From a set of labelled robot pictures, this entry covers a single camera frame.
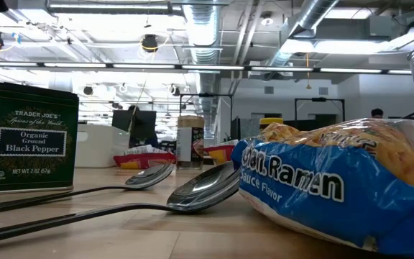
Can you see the tan-lid spice jar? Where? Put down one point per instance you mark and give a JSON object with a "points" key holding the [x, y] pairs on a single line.
{"points": [[189, 144]]}

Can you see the yellow-lid spice jar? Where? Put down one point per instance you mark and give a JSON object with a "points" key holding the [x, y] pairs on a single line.
{"points": [[271, 121]]}

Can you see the green black pepper tin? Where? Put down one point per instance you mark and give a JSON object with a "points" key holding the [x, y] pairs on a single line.
{"points": [[31, 144]]}

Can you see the red ramen packet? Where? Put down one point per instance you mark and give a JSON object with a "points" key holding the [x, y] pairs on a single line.
{"points": [[146, 162], [221, 154]]}

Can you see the black computer monitor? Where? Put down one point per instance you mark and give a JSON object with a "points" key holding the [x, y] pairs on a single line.
{"points": [[120, 120], [147, 120]]}

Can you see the long ceiling light bar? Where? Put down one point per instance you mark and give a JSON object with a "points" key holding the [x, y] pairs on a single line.
{"points": [[210, 67]]}

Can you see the white plastic bin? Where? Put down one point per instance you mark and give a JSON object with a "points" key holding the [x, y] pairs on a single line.
{"points": [[99, 147]]}

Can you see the blue ramen packet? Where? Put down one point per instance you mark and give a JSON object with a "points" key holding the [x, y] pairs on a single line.
{"points": [[318, 201]]}

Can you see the small black ceiling camera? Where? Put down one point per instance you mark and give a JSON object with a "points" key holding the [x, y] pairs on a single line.
{"points": [[175, 90], [88, 90]]}

